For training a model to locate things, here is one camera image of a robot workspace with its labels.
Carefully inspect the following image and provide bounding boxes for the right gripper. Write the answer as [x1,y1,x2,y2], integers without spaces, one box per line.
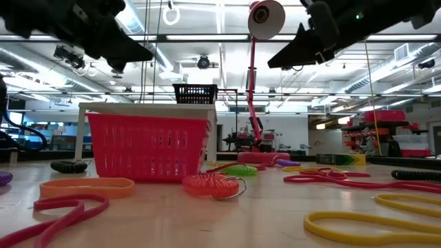
[267,0,376,69]

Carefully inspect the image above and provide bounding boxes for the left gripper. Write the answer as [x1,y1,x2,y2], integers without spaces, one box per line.
[44,0,154,63]

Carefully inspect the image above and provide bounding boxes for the red plastic basket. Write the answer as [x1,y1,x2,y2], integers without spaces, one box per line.
[85,112,211,183]

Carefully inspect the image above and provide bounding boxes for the black plastic basket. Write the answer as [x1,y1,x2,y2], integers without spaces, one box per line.
[172,83,219,105]

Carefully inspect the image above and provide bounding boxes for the purple coil wrist keychain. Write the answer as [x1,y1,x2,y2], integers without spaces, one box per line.
[0,171,14,187]
[271,155,302,168]

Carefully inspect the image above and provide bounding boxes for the red rubber band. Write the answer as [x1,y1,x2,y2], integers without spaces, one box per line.
[0,193,110,248]
[283,174,441,194]
[298,166,372,181]
[205,161,242,174]
[256,161,277,172]

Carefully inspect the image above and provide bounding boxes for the black coil wrist keychain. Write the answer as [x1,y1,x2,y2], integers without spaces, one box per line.
[391,169,441,183]
[50,158,93,174]

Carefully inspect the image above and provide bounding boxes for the red desk lamp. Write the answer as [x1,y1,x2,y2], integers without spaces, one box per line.
[237,0,292,165]

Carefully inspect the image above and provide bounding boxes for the white perforated metal riser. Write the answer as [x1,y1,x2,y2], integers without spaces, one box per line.
[74,101,218,164]

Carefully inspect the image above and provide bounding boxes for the ceiling air vent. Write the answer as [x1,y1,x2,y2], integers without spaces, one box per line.
[393,43,411,62]

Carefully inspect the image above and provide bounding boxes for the red storage bin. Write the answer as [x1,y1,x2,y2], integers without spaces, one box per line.
[364,110,407,124]
[401,149,432,158]

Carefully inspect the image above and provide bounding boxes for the black storage rack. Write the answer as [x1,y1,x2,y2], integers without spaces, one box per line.
[340,120,431,159]

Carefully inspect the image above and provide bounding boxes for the blue storage shelving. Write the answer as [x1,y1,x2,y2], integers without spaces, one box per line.
[6,118,82,152]

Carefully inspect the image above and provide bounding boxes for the background robot station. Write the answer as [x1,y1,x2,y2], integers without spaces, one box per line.
[222,116,276,153]

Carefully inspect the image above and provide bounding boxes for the yellow green crayon box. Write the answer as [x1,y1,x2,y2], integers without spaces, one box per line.
[315,153,367,167]

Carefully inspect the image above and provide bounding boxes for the black ceiling fixture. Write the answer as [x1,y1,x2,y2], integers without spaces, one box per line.
[417,58,437,70]

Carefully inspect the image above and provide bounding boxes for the white storage bins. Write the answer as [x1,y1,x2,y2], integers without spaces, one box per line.
[392,134,428,151]

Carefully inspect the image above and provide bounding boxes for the orange rubber band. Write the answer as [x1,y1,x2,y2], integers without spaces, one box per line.
[39,176,136,200]

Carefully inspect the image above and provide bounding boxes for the white ring light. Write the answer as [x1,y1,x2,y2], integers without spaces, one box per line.
[162,6,181,27]

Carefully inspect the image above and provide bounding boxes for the yellow hanging cable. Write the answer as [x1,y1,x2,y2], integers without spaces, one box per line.
[363,39,383,156]

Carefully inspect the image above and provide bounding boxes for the black ceiling dome camera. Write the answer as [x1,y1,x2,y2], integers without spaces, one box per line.
[196,54,212,70]

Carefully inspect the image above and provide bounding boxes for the green coil wrist keychain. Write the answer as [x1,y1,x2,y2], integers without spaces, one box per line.
[220,164,259,177]

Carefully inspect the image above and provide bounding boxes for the orange coil wrist keychain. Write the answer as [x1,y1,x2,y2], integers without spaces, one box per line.
[181,172,248,203]

